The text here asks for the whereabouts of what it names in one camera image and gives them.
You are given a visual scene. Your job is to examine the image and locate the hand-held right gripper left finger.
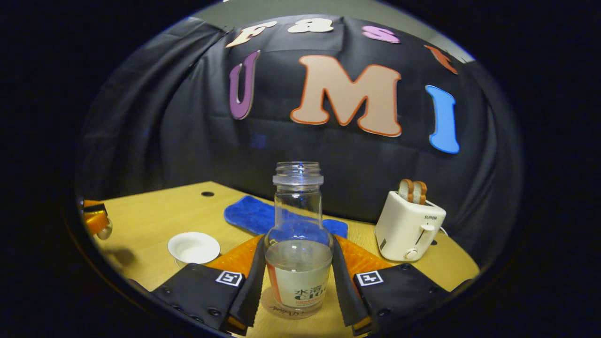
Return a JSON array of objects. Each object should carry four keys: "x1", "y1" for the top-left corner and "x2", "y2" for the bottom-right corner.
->
[{"x1": 150, "y1": 234, "x2": 266, "y2": 336}]

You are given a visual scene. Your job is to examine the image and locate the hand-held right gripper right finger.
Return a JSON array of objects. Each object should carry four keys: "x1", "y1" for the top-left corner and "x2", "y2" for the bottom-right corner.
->
[{"x1": 331, "y1": 234, "x2": 451, "y2": 336}]

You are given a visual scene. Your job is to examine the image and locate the round cork coaster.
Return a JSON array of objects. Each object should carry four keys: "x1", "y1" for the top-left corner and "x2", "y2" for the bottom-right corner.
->
[{"x1": 260, "y1": 286, "x2": 329, "y2": 321}]

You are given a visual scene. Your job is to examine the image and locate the clear water bottle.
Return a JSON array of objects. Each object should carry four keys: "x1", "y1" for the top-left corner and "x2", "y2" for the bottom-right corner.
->
[{"x1": 264, "y1": 161, "x2": 335, "y2": 320}]

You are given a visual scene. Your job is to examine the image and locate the cream teacup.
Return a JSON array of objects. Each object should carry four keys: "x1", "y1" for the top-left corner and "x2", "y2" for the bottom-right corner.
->
[{"x1": 167, "y1": 231, "x2": 221, "y2": 266}]

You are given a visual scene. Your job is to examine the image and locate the blue towel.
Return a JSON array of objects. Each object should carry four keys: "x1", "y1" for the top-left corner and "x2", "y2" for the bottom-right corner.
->
[{"x1": 223, "y1": 195, "x2": 349, "y2": 238}]

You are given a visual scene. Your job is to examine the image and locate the white toaster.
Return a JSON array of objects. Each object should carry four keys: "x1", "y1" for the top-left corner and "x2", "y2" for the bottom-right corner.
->
[{"x1": 374, "y1": 190, "x2": 447, "y2": 262}]

